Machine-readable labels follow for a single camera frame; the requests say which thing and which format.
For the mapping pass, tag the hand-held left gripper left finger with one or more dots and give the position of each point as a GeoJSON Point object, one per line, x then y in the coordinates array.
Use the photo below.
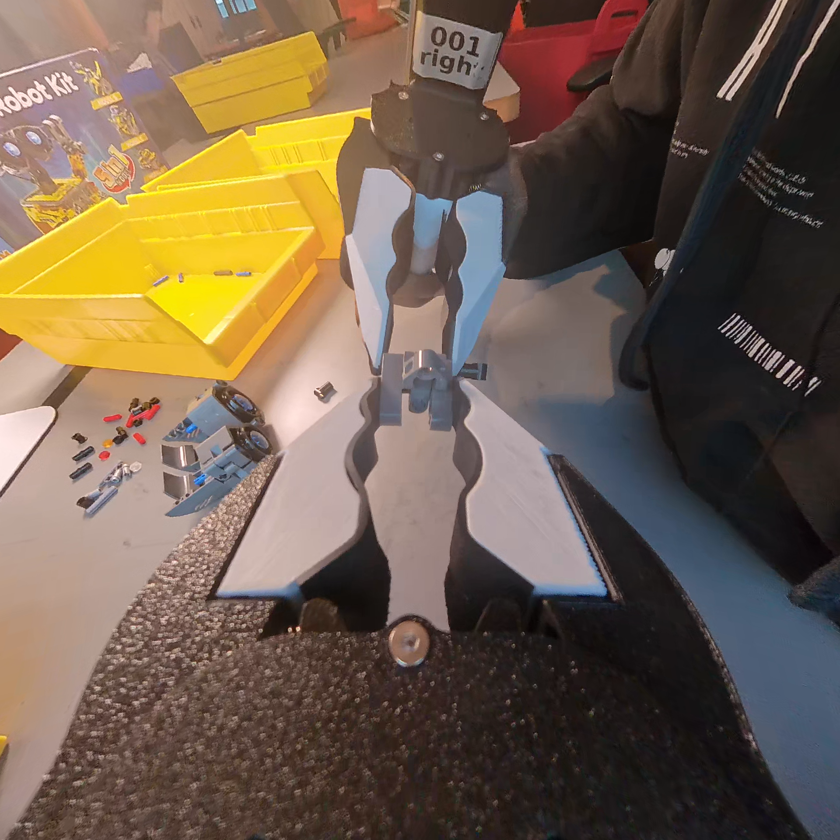
{"type": "Point", "coordinates": [295, 525]}

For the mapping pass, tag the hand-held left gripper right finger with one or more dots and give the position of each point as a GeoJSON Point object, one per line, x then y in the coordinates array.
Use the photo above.
{"type": "Point", "coordinates": [525, 525]}

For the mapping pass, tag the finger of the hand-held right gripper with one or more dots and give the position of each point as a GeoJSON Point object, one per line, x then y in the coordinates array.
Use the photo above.
{"type": "Point", "coordinates": [371, 249]}
{"type": "Point", "coordinates": [482, 262]}

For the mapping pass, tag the black brick assembly coloured pins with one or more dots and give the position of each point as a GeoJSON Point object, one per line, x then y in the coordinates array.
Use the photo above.
{"type": "Point", "coordinates": [433, 380]}

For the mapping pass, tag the small black brick connector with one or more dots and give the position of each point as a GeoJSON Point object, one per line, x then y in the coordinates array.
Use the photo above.
{"type": "Point", "coordinates": [324, 390]}

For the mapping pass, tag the small brick parts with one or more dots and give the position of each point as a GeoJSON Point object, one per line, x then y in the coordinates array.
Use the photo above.
{"type": "Point", "coordinates": [134, 420]}

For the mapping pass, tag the grey desk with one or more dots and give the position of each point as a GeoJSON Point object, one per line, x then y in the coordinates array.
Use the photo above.
{"type": "Point", "coordinates": [590, 394]}

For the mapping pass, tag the grey twin engine brick model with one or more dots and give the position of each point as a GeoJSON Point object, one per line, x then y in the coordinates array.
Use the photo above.
{"type": "Point", "coordinates": [210, 446]}

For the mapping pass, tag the red chair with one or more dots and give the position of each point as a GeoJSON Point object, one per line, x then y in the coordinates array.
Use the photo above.
{"type": "Point", "coordinates": [558, 52]}

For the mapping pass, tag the person's black hoodie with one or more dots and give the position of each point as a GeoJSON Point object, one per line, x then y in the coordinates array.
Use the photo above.
{"type": "Point", "coordinates": [754, 328]}

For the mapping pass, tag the black chair armrest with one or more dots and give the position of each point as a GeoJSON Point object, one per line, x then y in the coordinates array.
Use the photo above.
{"type": "Point", "coordinates": [820, 590]}

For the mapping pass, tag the printed toy box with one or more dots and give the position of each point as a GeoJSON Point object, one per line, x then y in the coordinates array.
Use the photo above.
{"type": "Point", "coordinates": [65, 131]}

